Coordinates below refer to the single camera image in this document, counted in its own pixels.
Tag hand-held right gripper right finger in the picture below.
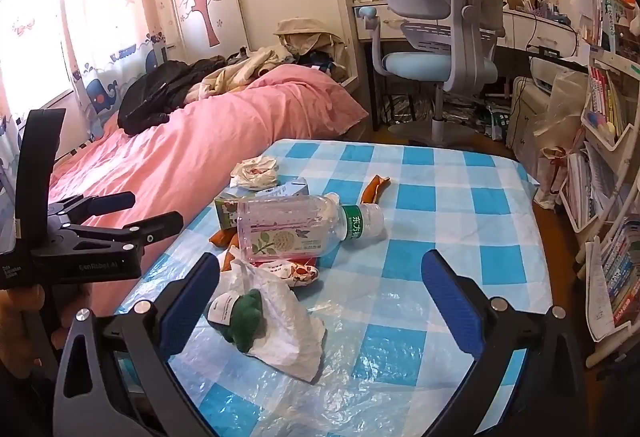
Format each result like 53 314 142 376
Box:
421 249 588 437

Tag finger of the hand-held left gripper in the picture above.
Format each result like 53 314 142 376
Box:
70 211 185 252
47 192 137 230

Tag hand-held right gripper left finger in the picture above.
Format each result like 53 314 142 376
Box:
52 253 221 437

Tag dark green lump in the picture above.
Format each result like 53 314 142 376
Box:
220 289 267 353

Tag green blue drink carton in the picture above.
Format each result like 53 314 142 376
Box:
214 178 311 230

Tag white plastic bag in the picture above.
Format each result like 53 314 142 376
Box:
202 259 327 384

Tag tissue red print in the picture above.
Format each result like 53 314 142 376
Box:
230 156 280 190

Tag white red patterned wrapper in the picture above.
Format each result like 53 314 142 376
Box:
247 257 321 288

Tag clear plastic bottle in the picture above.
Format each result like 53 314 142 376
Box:
236 192 386 264

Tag person's left hand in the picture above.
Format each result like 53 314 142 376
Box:
0 289 92 368

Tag pink blanket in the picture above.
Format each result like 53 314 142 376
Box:
47 64 371 278

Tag blue checked plastic tablecloth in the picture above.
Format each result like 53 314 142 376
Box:
107 138 556 437

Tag black jacket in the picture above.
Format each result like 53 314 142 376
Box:
117 57 228 137

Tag white tote bag red ribbon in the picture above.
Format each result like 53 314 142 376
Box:
537 144 572 210

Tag stack of books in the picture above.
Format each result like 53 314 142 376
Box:
585 217 640 343

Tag beige crumpled clothes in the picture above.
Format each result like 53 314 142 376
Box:
197 44 296 103

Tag white storage box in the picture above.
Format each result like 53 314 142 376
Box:
507 77 551 163

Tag white book rack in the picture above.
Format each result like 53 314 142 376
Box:
560 0 640 368

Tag clear plastic bag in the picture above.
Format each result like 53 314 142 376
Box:
532 72 592 153

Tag dark blue garment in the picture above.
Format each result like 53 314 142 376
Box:
300 48 346 80

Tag beige cloth bag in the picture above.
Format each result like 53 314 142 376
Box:
274 18 347 78

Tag white printer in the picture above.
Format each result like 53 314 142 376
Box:
529 56 591 93

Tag row of upright books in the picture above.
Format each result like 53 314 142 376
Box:
587 64 636 143

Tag white desk with drawers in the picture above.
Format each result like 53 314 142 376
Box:
352 0 591 73

